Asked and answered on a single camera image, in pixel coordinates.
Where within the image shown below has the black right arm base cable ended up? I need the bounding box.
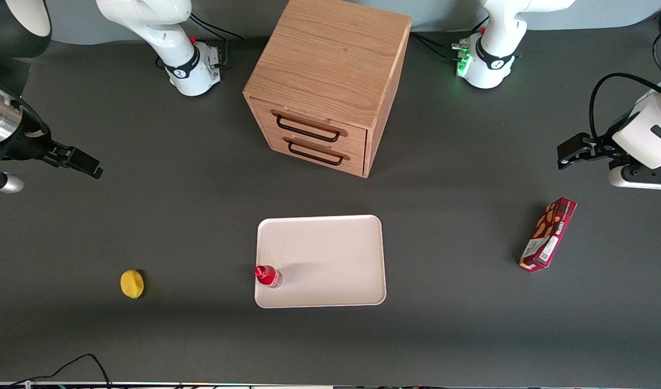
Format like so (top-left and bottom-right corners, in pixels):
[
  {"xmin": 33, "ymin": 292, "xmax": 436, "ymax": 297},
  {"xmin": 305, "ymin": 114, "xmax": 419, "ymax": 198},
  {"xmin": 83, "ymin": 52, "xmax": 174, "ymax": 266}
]
[{"xmin": 156, "ymin": 12, "xmax": 244, "ymax": 71}]

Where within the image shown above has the black left arm base cable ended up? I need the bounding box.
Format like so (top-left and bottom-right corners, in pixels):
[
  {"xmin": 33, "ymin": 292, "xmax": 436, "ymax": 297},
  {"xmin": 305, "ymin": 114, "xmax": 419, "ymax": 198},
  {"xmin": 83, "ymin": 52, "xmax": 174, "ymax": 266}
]
[{"xmin": 411, "ymin": 22, "xmax": 471, "ymax": 61}]

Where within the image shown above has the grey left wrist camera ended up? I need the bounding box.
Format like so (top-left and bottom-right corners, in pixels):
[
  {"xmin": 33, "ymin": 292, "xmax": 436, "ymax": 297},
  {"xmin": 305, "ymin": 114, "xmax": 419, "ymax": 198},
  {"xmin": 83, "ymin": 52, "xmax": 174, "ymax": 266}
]
[{"xmin": 609, "ymin": 161, "xmax": 661, "ymax": 191}]

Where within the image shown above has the red tartan shortbread cookie box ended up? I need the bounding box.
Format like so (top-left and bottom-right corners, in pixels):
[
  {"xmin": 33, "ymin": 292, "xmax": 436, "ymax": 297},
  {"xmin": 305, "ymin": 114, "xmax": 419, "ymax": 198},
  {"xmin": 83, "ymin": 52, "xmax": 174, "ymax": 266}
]
[{"xmin": 519, "ymin": 197, "xmax": 578, "ymax": 273}]

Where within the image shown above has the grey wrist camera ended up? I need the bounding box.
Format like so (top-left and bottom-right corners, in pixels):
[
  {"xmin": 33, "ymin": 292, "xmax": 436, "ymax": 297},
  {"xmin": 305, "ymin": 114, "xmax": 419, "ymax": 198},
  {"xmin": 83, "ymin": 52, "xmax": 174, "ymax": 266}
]
[
  {"xmin": 609, "ymin": 161, "xmax": 661, "ymax": 191},
  {"xmin": 0, "ymin": 172, "xmax": 24, "ymax": 194}
]

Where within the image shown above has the wooden two-drawer cabinet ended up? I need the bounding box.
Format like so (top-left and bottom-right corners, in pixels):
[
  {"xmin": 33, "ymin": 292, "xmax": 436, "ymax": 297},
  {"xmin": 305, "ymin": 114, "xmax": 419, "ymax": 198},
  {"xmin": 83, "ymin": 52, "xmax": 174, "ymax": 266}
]
[{"xmin": 243, "ymin": 0, "xmax": 412, "ymax": 179}]

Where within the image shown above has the cream rectangular plastic tray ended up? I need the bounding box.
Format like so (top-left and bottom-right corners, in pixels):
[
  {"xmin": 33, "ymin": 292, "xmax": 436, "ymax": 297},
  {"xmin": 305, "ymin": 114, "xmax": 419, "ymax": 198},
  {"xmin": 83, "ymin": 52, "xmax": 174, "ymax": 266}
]
[{"xmin": 254, "ymin": 214, "xmax": 388, "ymax": 309}]

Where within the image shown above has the black cable at table edge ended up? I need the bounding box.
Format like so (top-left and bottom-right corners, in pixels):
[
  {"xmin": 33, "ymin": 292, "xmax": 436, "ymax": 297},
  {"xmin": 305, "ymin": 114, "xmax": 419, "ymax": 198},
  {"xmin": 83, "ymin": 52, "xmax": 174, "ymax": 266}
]
[{"xmin": 9, "ymin": 354, "xmax": 112, "ymax": 388}]

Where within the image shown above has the black arm base cable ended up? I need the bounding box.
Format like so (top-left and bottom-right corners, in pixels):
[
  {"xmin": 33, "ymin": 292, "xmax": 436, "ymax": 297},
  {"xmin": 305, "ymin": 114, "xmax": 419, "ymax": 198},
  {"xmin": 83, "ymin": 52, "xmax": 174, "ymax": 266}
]
[
  {"xmin": 156, "ymin": 12, "xmax": 244, "ymax": 71},
  {"xmin": 411, "ymin": 22, "xmax": 471, "ymax": 61}
]

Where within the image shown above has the wooden drawer front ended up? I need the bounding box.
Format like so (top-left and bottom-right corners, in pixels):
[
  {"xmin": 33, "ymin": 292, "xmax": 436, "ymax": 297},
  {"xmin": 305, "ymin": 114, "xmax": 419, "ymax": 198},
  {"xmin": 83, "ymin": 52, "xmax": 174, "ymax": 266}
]
[
  {"xmin": 265, "ymin": 130, "xmax": 366, "ymax": 177},
  {"xmin": 249, "ymin": 97, "xmax": 369, "ymax": 157}
]

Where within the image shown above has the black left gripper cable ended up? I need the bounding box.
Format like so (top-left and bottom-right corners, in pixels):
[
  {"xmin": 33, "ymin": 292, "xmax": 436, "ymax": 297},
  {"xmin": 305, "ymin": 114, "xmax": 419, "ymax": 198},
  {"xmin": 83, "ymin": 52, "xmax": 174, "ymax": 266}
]
[{"xmin": 588, "ymin": 72, "xmax": 661, "ymax": 142}]

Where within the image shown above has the yellow lemon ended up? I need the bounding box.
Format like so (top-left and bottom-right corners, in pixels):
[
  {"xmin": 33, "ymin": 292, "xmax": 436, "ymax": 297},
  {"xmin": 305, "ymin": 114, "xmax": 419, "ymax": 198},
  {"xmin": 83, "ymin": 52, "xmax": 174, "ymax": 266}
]
[{"xmin": 120, "ymin": 269, "xmax": 145, "ymax": 300}]

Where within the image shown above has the black drawer handle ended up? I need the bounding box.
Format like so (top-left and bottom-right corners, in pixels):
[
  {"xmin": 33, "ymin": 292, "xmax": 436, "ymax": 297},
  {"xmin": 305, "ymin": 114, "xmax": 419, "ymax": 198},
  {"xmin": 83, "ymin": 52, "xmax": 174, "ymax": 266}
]
[
  {"xmin": 271, "ymin": 110, "xmax": 349, "ymax": 143},
  {"xmin": 283, "ymin": 137, "xmax": 351, "ymax": 166}
]

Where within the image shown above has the red-capped coke bottle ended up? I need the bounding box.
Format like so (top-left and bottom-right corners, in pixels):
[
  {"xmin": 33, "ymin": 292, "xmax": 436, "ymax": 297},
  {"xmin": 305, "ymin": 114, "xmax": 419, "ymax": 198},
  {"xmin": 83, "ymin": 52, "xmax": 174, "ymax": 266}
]
[{"xmin": 255, "ymin": 264, "xmax": 283, "ymax": 289}]

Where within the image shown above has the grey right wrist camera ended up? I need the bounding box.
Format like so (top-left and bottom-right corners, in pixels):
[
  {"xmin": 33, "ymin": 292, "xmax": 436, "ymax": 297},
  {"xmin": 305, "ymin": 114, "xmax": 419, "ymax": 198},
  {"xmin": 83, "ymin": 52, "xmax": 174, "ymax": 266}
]
[{"xmin": 0, "ymin": 172, "xmax": 24, "ymax": 194}]

